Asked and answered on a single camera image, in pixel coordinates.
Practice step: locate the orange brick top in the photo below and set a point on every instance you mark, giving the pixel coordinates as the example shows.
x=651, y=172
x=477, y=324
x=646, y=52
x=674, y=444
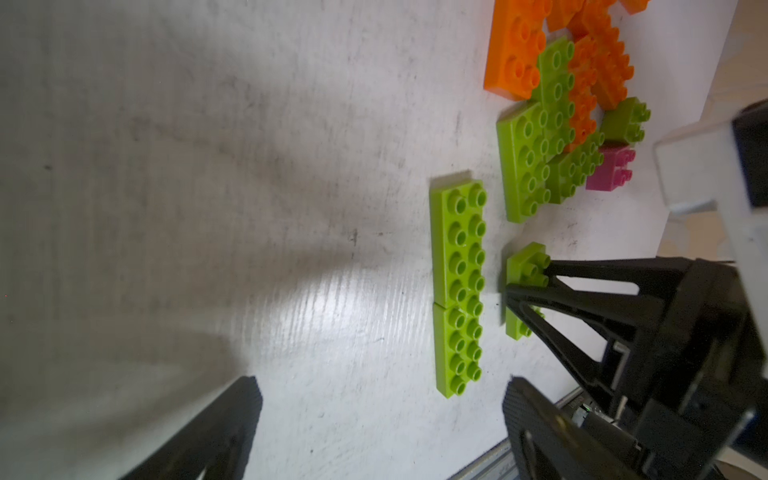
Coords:
x=633, y=7

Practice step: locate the pink small brick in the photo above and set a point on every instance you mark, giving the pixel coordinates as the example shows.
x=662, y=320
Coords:
x=615, y=170

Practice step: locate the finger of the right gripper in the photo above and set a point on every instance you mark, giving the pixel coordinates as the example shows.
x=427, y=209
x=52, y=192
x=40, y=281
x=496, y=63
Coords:
x=658, y=277
x=602, y=339

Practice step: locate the orange brick centre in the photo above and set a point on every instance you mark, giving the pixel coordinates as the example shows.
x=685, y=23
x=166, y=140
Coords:
x=583, y=68

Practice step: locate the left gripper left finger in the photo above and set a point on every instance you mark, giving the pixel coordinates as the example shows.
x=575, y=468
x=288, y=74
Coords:
x=215, y=444

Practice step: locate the green brick lowest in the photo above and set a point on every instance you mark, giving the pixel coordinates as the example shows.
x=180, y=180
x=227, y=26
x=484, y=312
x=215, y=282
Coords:
x=457, y=350

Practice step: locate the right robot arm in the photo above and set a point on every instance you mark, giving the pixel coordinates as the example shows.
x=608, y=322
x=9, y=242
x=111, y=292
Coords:
x=703, y=166

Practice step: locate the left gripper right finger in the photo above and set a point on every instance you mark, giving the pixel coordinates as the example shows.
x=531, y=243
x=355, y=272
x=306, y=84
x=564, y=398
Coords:
x=548, y=445

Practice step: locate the orange brick far left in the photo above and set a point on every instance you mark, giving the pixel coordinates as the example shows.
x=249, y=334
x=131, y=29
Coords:
x=516, y=41

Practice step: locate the green small brick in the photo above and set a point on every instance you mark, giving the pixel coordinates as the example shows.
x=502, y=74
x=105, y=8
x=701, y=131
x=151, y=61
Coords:
x=625, y=124

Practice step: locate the orange brick upper left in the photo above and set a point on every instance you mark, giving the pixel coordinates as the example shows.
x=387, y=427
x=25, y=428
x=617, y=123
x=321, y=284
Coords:
x=612, y=63

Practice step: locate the orange brick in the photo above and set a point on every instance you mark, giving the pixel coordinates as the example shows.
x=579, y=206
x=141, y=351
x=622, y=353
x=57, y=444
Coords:
x=633, y=7
x=516, y=41
x=583, y=68
x=612, y=63

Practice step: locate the green brick long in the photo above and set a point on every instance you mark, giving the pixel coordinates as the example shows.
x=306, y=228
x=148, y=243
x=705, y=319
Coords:
x=556, y=83
x=526, y=267

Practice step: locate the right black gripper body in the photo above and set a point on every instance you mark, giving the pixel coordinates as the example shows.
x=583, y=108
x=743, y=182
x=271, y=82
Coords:
x=704, y=388

